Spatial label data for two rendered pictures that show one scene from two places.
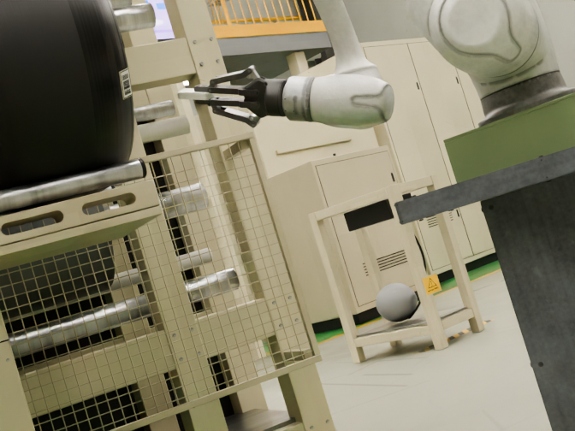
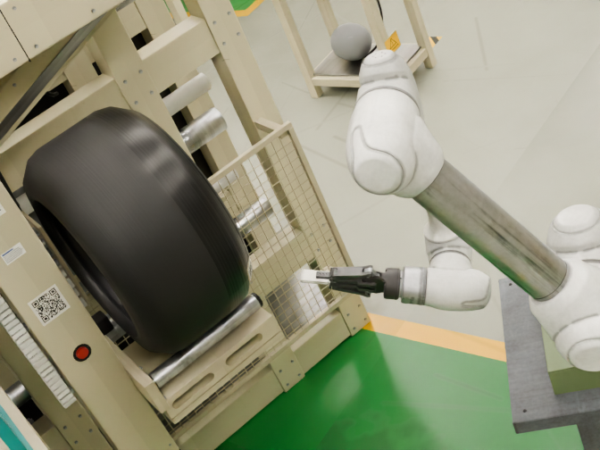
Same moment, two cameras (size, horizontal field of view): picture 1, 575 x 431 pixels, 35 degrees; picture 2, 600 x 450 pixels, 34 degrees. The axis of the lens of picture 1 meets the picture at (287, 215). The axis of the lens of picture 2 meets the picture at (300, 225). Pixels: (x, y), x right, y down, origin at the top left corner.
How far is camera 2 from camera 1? 178 cm
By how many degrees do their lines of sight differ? 36
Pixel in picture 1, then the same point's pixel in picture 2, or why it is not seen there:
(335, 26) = not seen: hidden behind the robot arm
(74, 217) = (221, 371)
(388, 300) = (345, 45)
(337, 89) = (450, 296)
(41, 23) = (186, 271)
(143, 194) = (267, 329)
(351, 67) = (446, 236)
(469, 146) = (567, 376)
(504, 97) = not seen: hidden behind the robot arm
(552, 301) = not seen: outside the picture
